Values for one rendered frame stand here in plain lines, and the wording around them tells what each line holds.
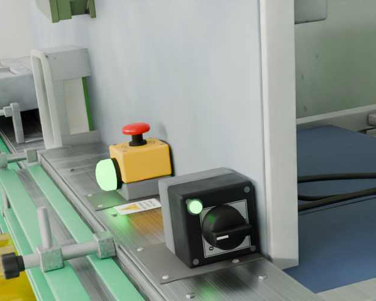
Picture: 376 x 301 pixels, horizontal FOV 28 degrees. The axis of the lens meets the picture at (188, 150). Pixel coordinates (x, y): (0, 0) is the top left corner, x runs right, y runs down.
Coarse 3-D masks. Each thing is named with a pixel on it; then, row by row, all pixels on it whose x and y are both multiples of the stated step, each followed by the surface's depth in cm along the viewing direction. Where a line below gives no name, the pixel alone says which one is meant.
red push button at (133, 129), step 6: (126, 126) 105; (132, 126) 104; (138, 126) 104; (144, 126) 104; (126, 132) 104; (132, 132) 103; (138, 132) 103; (144, 132) 104; (132, 138) 105; (138, 138) 105
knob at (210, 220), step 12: (216, 216) 74; (228, 216) 74; (240, 216) 75; (204, 228) 75; (216, 228) 74; (228, 228) 74; (240, 228) 74; (216, 240) 73; (228, 240) 74; (240, 240) 75
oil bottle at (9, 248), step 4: (12, 244) 132; (0, 248) 131; (4, 248) 130; (8, 248) 130; (12, 248) 130; (0, 252) 129; (4, 252) 129; (8, 252) 128; (12, 252) 128; (16, 252) 128
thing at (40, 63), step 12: (36, 60) 160; (48, 60) 146; (36, 72) 161; (48, 72) 145; (36, 84) 161; (48, 84) 146; (48, 96) 146; (48, 108) 163; (48, 120) 163; (48, 132) 164; (48, 144) 164; (60, 144) 150
